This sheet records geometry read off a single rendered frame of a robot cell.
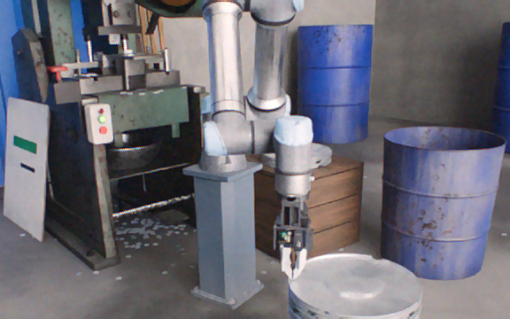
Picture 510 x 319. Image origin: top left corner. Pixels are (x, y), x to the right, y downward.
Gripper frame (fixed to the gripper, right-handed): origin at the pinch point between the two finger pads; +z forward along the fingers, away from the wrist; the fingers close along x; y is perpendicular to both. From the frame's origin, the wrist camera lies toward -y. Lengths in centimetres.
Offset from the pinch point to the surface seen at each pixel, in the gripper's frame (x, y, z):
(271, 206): -16, -78, 13
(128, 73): -73, -86, -38
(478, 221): 57, -70, 12
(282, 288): -9, -53, 34
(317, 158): 1, -86, -5
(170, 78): -62, -104, -34
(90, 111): -76, -57, -27
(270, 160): -17, -85, -4
